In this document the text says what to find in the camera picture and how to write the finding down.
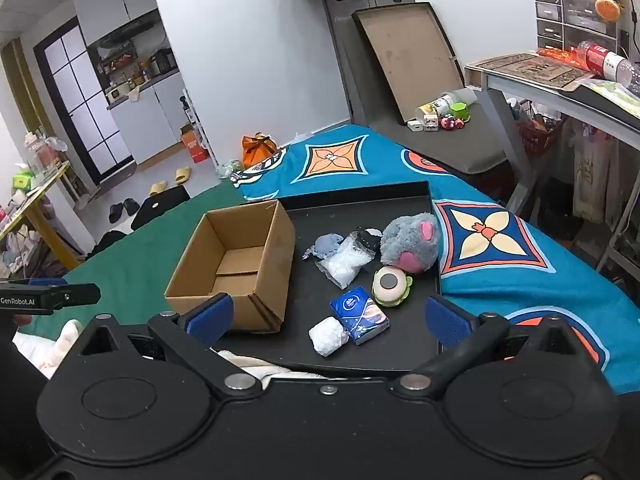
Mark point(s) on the black slipper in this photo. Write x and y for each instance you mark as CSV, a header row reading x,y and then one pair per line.
x,y
131,206
116,212

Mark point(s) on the black laptop bag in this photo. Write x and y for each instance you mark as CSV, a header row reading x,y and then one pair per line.
x,y
160,207

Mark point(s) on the yellow table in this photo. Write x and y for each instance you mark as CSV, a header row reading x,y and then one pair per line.
x,y
42,225

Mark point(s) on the white charger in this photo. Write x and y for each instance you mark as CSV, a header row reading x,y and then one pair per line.
x,y
415,125

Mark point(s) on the grey metal desk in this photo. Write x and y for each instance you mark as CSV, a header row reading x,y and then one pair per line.
x,y
500,110

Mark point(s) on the plastic bottle with red label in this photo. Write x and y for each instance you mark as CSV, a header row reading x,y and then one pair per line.
x,y
607,62

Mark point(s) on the red plastic basket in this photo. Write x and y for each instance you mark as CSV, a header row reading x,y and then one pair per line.
x,y
537,132

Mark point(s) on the orange bag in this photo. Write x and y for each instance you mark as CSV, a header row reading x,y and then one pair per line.
x,y
259,151

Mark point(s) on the green box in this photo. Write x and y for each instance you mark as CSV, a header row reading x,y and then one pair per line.
x,y
22,179

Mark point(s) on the yellow slipper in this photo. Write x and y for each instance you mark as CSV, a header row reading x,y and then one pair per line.
x,y
158,188
183,175

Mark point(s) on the cream tote bag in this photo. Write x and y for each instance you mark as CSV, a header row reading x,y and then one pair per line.
x,y
590,175

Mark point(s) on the black stitched fabric piece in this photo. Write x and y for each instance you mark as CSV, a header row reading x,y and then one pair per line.
x,y
370,240

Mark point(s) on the clear plastic container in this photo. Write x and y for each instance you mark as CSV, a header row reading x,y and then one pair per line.
x,y
467,96

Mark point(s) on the black framed sliding door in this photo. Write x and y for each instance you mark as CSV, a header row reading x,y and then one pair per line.
x,y
75,105

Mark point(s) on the brown cardboard box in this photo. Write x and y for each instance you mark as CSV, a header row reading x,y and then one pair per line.
x,y
265,260

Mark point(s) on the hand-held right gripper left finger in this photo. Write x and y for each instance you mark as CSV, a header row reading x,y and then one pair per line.
x,y
210,316

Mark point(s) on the red packet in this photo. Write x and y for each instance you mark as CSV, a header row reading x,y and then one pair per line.
x,y
560,53

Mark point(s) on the orange carton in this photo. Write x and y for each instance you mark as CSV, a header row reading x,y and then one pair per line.
x,y
195,146

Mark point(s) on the glass jars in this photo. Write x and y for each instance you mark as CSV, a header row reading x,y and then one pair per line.
x,y
45,152

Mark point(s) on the grey plush toy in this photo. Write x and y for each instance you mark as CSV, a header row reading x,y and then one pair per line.
x,y
400,240

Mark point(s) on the white wall cabinet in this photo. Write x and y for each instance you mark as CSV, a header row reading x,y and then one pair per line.
x,y
110,0

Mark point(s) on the grey folding bed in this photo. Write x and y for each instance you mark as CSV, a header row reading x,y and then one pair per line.
x,y
465,145

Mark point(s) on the black cloth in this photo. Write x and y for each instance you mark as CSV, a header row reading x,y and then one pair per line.
x,y
111,242

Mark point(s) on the framed brown board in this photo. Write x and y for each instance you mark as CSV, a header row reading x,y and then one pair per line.
x,y
410,55

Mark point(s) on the red toy figures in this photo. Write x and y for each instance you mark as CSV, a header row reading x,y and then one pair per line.
x,y
451,122

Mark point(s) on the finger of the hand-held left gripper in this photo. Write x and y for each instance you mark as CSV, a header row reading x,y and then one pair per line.
x,y
50,297

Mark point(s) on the green bed sheet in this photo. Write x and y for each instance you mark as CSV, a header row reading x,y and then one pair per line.
x,y
140,250

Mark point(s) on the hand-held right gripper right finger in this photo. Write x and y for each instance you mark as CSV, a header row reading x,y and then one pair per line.
x,y
447,322

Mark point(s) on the white kitchen counter cabinet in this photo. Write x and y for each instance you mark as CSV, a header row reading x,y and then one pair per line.
x,y
150,120

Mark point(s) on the brown patterned mat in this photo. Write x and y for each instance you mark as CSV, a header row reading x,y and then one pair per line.
x,y
530,71

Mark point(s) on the white crumpled wad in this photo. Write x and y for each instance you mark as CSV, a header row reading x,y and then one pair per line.
x,y
327,337

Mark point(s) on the clear bag of white stuffing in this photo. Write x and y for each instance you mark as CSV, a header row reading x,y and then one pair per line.
x,y
345,265

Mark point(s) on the blue tissue pack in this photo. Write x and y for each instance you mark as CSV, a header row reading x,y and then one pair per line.
x,y
357,312

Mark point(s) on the orange round ornament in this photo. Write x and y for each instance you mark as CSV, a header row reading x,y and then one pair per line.
x,y
607,10

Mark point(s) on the black tray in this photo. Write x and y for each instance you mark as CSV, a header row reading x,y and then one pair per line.
x,y
300,340

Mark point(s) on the white kitchen appliance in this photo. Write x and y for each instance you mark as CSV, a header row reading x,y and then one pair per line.
x,y
116,94

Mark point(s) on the blue-grey felt patch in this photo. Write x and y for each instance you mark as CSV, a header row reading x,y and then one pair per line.
x,y
325,246

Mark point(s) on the white rack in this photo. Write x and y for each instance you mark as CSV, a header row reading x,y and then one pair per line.
x,y
202,125

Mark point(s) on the grey drawer organizer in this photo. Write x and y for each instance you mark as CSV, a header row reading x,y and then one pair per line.
x,y
575,15

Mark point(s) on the small toy box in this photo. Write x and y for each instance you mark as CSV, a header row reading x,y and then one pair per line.
x,y
430,122

